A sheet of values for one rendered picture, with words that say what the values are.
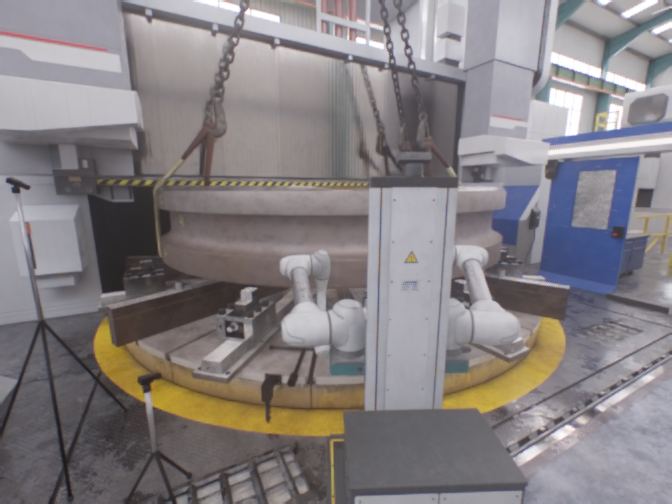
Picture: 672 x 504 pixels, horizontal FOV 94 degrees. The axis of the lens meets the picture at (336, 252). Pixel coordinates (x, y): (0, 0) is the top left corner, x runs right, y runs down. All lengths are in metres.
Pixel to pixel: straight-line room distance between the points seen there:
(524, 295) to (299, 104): 4.49
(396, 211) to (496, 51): 5.70
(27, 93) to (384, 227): 3.11
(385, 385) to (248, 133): 4.75
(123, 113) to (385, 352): 3.02
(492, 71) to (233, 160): 4.63
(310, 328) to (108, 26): 3.53
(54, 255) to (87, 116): 2.25
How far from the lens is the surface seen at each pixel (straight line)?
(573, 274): 7.28
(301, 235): 2.94
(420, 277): 1.33
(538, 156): 6.92
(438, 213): 1.30
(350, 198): 2.75
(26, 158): 4.65
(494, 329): 1.61
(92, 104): 3.59
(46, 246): 5.27
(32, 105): 3.65
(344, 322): 1.45
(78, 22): 4.21
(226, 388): 2.99
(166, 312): 3.68
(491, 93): 6.62
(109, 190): 5.49
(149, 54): 5.67
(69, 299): 5.79
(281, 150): 5.70
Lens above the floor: 1.73
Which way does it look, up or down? 11 degrees down
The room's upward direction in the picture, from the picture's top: straight up
